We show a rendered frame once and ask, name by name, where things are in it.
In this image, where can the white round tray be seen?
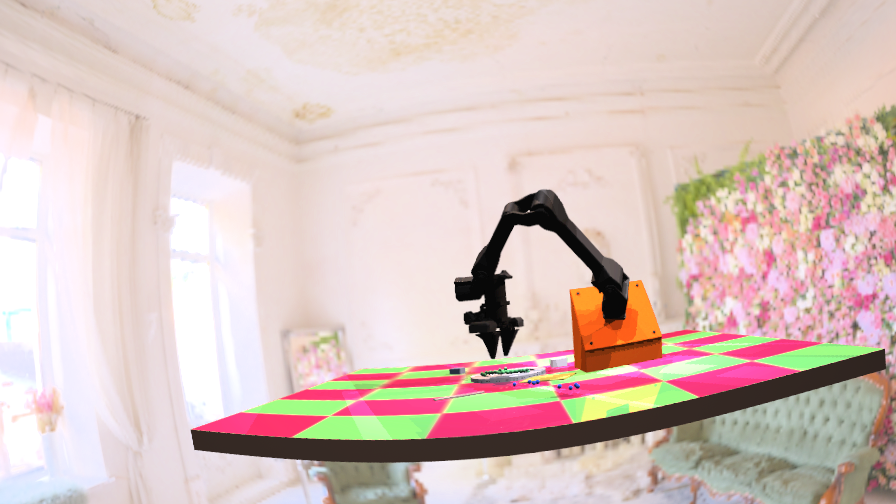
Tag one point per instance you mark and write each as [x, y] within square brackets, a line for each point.
[494, 378]

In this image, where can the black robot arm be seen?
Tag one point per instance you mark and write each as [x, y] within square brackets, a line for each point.
[547, 211]

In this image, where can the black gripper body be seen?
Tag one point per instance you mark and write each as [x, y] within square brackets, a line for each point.
[496, 316]

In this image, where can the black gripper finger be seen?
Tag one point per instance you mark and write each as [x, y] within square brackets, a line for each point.
[491, 342]
[507, 339]

